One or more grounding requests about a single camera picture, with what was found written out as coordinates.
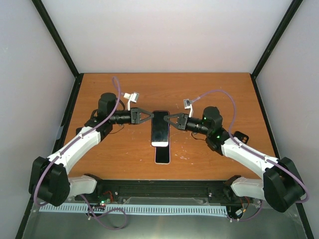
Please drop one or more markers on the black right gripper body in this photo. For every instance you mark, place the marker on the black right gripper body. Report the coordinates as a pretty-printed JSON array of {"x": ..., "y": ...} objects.
[{"x": 183, "y": 122}]

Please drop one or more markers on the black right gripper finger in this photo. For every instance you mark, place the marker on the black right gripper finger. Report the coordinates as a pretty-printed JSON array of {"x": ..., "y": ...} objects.
[
  {"x": 174, "y": 123},
  {"x": 174, "y": 117}
]

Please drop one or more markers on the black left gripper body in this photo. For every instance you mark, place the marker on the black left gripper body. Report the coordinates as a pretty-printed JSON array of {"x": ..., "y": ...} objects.
[{"x": 134, "y": 115}]

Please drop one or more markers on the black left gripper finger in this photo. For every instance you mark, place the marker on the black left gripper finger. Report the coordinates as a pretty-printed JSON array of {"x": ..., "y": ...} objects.
[
  {"x": 144, "y": 113},
  {"x": 140, "y": 121}
]

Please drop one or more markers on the white clear phone case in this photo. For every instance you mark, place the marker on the white clear phone case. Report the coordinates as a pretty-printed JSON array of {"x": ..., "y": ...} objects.
[{"x": 162, "y": 163}]

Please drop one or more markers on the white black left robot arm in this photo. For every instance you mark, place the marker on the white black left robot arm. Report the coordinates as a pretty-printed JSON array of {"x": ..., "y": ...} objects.
[{"x": 50, "y": 181}]

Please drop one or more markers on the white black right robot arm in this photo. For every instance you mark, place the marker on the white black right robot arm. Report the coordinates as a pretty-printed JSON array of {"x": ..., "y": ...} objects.
[{"x": 249, "y": 159}]

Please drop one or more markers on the blue-edged black phone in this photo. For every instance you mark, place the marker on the blue-edged black phone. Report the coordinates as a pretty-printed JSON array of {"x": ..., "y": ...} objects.
[{"x": 79, "y": 131}]

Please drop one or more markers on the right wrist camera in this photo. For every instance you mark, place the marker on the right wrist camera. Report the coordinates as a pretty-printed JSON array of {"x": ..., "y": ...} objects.
[{"x": 188, "y": 105}]

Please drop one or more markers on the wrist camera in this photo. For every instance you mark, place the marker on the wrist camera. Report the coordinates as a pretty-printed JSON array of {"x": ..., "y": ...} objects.
[
  {"x": 188, "y": 105},
  {"x": 131, "y": 98}
]

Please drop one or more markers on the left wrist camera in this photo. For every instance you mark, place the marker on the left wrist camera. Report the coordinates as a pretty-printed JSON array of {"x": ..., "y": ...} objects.
[{"x": 131, "y": 98}]

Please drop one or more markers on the black aluminium frame rail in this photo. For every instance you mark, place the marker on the black aluminium frame rail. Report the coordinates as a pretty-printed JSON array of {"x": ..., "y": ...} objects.
[{"x": 214, "y": 191}]

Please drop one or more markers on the light blue cable duct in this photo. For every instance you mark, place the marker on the light blue cable duct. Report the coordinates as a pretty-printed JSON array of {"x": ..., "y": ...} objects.
[{"x": 142, "y": 210}]

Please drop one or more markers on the left black frame post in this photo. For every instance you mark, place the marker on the left black frame post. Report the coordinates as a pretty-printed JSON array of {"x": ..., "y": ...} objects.
[{"x": 78, "y": 77}]

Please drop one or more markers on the black frame post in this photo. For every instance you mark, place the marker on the black frame post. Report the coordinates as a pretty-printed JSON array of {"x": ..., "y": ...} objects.
[
  {"x": 284, "y": 23},
  {"x": 78, "y": 77}
]

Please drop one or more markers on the metal base plate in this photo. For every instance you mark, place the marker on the metal base plate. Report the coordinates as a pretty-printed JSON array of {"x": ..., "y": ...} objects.
[{"x": 258, "y": 222}]

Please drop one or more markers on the right black frame post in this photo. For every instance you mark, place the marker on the right black frame post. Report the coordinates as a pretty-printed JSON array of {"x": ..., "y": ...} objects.
[{"x": 284, "y": 23}]

